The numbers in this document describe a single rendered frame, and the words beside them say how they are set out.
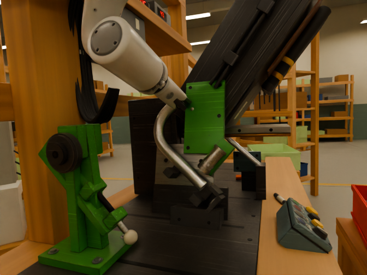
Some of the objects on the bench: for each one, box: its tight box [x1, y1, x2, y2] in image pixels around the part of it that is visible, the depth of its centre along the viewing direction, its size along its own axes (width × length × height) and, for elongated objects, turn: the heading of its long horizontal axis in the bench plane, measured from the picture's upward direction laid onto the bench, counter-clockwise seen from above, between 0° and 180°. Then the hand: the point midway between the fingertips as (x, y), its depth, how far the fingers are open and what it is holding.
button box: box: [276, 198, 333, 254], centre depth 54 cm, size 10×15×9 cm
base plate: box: [16, 163, 262, 275], centre depth 82 cm, size 42×110×2 cm
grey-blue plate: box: [233, 151, 261, 191], centre depth 84 cm, size 10×2×14 cm
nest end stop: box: [205, 194, 226, 214], centre depth 60 cm, size 4×7×6 cm
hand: (176, 99), depth 67 cm, fingers closed on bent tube, 3 cm apart
